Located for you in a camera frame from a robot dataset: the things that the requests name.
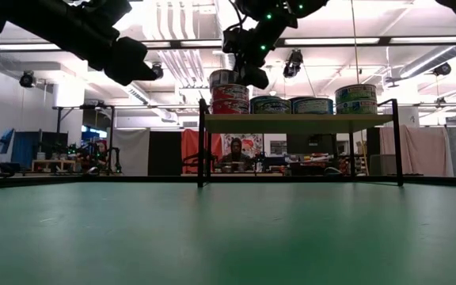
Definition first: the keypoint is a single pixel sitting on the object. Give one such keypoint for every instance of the blue hanging curtain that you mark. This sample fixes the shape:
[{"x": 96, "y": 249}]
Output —
[{"x": 26, "y": 148}]

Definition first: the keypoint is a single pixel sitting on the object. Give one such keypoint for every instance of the person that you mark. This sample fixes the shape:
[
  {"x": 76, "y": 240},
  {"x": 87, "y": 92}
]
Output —
[
  {"x": 102, "y": 148},
  {"x": 236, "y": 152}
]

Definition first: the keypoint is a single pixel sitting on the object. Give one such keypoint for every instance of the green table mat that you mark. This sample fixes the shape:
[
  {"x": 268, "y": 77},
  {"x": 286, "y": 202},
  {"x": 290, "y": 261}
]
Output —
[{"x": 228, "y": 237}]

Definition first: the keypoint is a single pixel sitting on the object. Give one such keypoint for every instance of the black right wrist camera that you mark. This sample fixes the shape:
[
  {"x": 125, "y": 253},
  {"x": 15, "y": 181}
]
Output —
[{"x": 234, "y": 41}]

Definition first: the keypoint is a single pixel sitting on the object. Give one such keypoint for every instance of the wooden shelf with black legs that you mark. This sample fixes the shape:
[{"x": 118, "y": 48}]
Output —
[{"x": 291, "y": 123}]

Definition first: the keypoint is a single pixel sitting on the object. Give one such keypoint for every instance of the wooden crate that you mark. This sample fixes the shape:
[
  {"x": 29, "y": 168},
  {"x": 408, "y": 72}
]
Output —
[{"x": 52, "y": 161}]

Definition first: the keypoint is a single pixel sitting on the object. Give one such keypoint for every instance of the black background rig frame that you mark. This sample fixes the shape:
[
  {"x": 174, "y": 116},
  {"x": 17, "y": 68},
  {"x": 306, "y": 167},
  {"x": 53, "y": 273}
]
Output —
[{"x": 111, "y": 130}]

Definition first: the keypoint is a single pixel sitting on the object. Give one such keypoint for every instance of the white and red poster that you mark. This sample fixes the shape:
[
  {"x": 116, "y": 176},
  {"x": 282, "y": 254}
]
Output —
[{"x": 251, "y": 142}]

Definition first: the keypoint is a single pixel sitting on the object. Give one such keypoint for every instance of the grey background box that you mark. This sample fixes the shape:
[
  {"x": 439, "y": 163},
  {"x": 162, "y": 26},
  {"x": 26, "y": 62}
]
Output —
[{"x": 382, "y": 162}]

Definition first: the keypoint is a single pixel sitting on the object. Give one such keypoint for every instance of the large red albacore can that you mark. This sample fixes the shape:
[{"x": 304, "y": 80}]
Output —
[{"x": 230, "y": 107}]

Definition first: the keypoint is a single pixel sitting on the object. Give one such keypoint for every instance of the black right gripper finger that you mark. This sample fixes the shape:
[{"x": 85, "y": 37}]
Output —
[{"x": 256, "y": 77}]

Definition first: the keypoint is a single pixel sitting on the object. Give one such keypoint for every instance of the black wall panel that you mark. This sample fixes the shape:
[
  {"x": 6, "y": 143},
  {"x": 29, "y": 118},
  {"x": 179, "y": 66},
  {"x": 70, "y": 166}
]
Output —
[{"x": 164, "y": 152}]

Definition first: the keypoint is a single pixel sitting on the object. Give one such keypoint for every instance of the red hanging banner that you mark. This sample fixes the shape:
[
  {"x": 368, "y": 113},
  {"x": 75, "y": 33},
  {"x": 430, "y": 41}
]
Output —
[{"x": 190, "y": 150}]

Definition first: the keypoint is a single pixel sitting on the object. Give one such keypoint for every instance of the beige hanging cloth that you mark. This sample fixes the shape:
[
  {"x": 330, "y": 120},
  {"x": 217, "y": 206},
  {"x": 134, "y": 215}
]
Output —
[{"x": 414, "y": 150}]

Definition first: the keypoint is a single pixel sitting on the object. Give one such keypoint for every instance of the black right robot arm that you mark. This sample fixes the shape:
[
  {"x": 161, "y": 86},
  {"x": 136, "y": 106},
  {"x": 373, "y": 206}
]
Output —
[{"x": 311, "y": 6}]

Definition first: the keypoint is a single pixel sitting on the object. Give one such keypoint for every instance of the small teal can gold lid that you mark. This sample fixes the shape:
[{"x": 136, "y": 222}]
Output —
[{"x": 224, "y": 78}]

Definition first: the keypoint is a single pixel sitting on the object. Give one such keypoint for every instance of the blue tilted screen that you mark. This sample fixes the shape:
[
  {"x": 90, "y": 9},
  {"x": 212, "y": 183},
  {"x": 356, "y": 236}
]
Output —
[{"x": 7, "y": 140}]

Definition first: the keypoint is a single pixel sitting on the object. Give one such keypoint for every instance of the black background monitor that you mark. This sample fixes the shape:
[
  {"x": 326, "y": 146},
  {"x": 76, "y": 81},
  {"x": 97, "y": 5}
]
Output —
[{"x": 311, "y": 143}]

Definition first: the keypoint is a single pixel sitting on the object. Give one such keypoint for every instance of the green label tuna can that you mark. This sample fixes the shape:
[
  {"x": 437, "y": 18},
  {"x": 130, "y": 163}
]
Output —
[
  {"x": 356, "y": 93},
  {"x": 356, "y": 108},
  {"x": 271, "y": 107}
]

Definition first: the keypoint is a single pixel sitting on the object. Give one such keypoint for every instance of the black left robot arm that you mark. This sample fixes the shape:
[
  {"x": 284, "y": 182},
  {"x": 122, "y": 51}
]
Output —
[{"x": 54, "y": 23}]

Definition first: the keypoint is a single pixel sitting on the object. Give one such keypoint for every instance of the black ceiling spotlight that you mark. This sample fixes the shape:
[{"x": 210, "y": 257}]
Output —
[
  {"x": 159, "y": 71},
  {"x": 293, "y": 63},
  {"x": 442, "y": 69},
  {"x": 27, "y": 79}
]

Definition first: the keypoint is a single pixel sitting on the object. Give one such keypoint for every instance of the red label silver-lid can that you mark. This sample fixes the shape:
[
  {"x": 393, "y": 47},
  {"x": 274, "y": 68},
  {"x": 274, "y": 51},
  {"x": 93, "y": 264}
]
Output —
[{"x": 230, "y": 93}]

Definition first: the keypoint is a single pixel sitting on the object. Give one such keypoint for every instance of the white hanging curtain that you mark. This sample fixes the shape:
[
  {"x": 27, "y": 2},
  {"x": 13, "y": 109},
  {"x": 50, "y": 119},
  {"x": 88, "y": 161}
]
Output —
[{"x": 131, "y": 150}]

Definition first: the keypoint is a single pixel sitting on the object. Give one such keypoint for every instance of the cluttered background workbench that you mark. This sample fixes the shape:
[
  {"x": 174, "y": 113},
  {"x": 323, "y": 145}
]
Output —
[{"x": 315, "y": 160}]

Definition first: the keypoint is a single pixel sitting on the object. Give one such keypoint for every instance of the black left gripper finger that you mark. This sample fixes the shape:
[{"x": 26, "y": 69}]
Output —
[{"x": 131, "y": 61}]

